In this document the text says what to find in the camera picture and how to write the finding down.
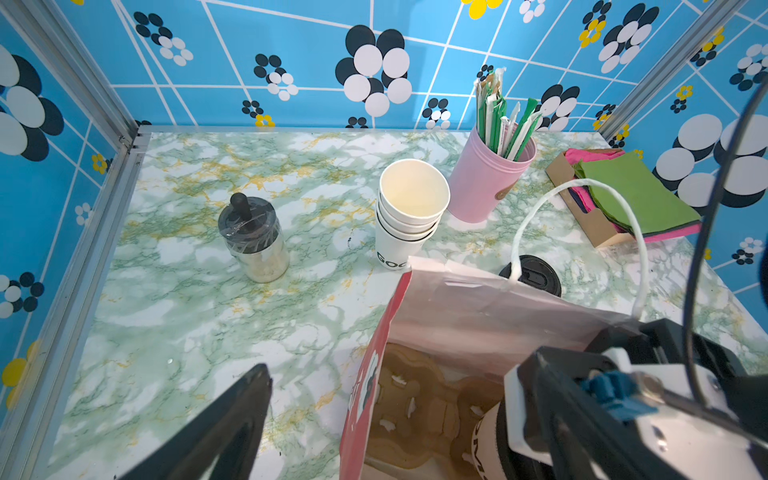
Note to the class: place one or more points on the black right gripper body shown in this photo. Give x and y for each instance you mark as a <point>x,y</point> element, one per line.
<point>623,409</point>

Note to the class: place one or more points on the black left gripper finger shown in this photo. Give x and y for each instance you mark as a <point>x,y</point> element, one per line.
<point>223,440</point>

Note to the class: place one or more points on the white paper coffee cup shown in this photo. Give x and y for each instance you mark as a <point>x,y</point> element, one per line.
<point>489,445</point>

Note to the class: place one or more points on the red white paper gift bag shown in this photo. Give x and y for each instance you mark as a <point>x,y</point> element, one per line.
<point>472,324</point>

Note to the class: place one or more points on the brown pulp carrier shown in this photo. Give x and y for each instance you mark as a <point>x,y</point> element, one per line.
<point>422,424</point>

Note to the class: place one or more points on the clear jar black lid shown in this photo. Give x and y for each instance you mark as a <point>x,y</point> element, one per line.
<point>253,235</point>

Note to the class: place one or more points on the brown cardboard box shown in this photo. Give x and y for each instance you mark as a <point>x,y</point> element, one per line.
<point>600,231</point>

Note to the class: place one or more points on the pink straw holder cup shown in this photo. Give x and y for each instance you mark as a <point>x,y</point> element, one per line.
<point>481,179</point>

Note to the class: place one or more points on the stack of white paper cups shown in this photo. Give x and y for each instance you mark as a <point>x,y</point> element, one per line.
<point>412,197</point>

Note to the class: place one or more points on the green wrapped straws bundle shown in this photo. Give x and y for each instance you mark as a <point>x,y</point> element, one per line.
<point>505,132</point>

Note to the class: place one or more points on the right aluminium frame post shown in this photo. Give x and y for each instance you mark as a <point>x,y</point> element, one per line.
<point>677,56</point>

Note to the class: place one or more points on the aluminium frame post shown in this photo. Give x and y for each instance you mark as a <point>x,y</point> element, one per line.
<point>46,30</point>
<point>677,56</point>

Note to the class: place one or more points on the left aluminium frame post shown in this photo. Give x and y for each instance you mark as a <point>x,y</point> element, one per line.
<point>46,30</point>

